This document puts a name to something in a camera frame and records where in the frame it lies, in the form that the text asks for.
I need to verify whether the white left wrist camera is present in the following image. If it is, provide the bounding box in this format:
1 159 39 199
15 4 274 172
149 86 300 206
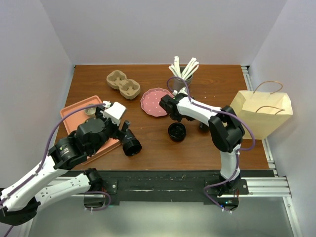
102 101 126 125

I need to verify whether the beige paper takeout bag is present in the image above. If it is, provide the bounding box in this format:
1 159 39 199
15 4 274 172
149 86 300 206
230 87 293 140

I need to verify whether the salmon pink tray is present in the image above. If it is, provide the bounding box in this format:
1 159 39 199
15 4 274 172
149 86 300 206
60 95 121 165

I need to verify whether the stack of black cups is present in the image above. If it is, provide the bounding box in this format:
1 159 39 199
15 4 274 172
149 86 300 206
122 129 142 157

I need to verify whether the pink polka dot plate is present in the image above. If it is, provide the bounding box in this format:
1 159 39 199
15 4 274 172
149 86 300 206
140 88 173 117

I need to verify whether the black takeout coffee cup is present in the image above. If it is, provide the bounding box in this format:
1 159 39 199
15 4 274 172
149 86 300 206
198 122 210 133

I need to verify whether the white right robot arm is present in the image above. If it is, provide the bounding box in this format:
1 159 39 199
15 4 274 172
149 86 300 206
159 93 245 194

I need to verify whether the white paper straw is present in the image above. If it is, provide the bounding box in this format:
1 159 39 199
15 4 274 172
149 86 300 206
174 56 182 77
168 65 181 78
181 57 199 80

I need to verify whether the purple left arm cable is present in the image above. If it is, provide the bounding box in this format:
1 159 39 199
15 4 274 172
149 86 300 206
0 103 112 237

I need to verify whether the small grey woven coaster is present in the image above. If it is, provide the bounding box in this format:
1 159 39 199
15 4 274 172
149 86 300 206
84 104 96 118

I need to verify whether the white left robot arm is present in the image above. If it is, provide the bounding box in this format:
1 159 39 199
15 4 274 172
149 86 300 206
0 118 132 226

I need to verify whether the beige cardboard cup carrier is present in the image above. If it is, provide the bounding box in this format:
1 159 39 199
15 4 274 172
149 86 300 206
106 70 140 100

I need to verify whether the grey straw holder cup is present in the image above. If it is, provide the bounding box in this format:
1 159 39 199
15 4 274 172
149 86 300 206
172 66 194 93

